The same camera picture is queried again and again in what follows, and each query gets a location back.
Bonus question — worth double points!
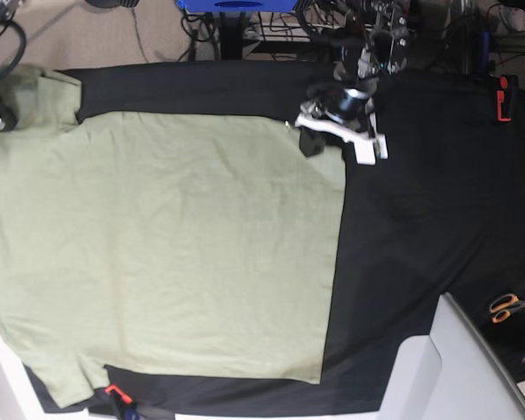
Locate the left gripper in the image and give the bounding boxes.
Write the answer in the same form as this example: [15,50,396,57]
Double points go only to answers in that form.
[295,65,389,165]

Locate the light green T-shirt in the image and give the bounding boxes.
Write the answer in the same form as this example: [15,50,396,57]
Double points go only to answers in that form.
[0,67,346,408]

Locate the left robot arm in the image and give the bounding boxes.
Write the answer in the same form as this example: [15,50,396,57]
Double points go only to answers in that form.
[295,1,410,165]

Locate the black table cloth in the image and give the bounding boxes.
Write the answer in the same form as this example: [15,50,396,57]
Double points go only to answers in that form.
[28,61,525,417]

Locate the red black clamp right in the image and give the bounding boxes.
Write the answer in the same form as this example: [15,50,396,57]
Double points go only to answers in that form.
[496,74,519,123]

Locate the blue plastic box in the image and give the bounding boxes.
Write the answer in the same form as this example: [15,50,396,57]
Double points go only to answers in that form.
[176,0,298,13]

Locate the white bin right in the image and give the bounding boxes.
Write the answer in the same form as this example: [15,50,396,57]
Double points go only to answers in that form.
[377,293,525,420]

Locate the red blue clamp bottom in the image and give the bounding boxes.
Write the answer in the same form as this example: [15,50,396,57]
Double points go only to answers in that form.
[89,383,176,420]

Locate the blue clamp handle top right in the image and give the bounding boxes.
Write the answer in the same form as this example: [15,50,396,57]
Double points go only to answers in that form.
[472,31,491,75]

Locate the black metal stand post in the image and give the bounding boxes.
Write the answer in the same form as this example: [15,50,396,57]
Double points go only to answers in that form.
[216,12,251,60]

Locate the orange handled scissors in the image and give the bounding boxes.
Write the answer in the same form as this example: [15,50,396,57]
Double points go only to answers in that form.
[488,293,525,324]

